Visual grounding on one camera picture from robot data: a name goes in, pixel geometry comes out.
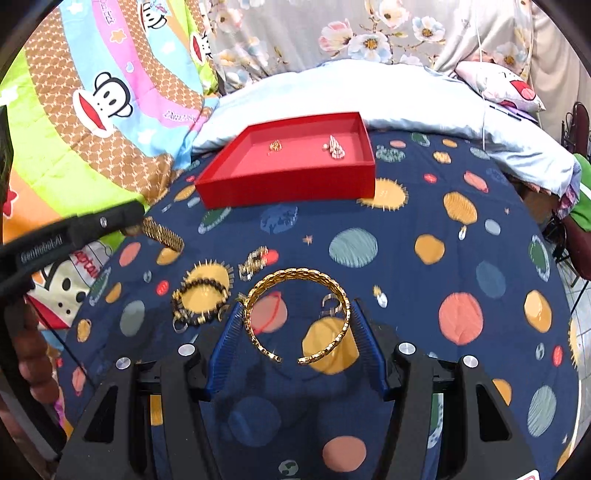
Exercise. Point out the pale blue pillow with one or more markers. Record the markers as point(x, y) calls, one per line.
point(323, 92)

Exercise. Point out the dark metal chair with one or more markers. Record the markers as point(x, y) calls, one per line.
point(579, 124)

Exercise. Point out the cartoon monkey printed blanket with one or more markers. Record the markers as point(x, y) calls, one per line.
point(69, 152)

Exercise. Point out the navy planet printed bedsheet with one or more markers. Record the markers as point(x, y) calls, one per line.
point(415, 207)

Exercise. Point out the green cloth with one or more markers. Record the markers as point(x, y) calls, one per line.
point(582, 198)

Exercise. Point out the pearl jewelry piece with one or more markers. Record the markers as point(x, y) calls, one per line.
point(334, 147)

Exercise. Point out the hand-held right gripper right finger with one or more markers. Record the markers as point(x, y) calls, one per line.
point(369, 341)

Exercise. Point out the floral grey cloth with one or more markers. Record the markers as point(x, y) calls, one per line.
point(300, 27)

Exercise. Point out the red tray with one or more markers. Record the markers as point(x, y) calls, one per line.
point(286, 189)

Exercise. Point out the small gold earrings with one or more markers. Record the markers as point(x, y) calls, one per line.
point(275, 146)

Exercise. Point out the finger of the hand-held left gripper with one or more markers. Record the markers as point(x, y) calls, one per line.
point(83, 233)
point(4, 157)

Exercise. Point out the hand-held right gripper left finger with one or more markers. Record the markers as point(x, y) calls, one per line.
point(226, 350)

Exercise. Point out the white pillow with red print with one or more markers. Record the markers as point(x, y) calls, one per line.
point(489, 83)

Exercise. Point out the person's left hand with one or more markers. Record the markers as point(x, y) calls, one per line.
point(37, 360)

